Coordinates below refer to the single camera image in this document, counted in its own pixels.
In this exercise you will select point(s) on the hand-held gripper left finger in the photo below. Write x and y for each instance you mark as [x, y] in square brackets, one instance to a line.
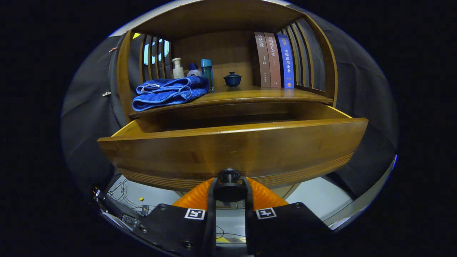
[211, 214]

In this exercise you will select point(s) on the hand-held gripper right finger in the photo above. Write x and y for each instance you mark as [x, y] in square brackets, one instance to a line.
[249, 221]

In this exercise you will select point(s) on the wooden drawer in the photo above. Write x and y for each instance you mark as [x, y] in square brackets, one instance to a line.
[228, 150]

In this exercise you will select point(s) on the wooden countertop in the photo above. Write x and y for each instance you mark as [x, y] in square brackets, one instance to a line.
[257, 96]

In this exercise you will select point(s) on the wooden cabinet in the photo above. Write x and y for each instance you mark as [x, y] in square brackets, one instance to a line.
[221, 18]

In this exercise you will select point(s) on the yellow floor tape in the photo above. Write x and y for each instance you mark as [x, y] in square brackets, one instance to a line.
[222, 240]

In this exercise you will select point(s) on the black floor device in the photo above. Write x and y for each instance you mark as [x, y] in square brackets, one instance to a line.
[117, 210]

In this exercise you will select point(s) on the folded blue towel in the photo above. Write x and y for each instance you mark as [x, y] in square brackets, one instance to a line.
[160, 94]

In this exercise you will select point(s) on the blue lidded teacup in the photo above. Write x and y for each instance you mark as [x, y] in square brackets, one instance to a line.
[232, 80]

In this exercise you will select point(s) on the teal slim bottle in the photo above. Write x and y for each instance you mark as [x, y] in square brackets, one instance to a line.
[207, 71]

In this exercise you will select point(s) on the white bottle with blue cap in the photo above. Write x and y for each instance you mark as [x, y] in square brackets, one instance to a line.
[194, 71]

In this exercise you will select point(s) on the white pump bottle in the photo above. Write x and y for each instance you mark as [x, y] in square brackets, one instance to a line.
[177, 71]

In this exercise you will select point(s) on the black backdrop cloth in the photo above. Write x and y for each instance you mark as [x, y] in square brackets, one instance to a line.
[89, 117]

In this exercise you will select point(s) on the dark brown book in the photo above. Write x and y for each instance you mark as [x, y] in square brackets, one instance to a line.
[262, 60]

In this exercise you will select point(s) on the reddish brown book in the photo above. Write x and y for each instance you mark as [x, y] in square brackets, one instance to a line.
[273, 60]

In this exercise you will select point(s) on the blue book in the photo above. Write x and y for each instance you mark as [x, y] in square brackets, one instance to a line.
[286, 60]

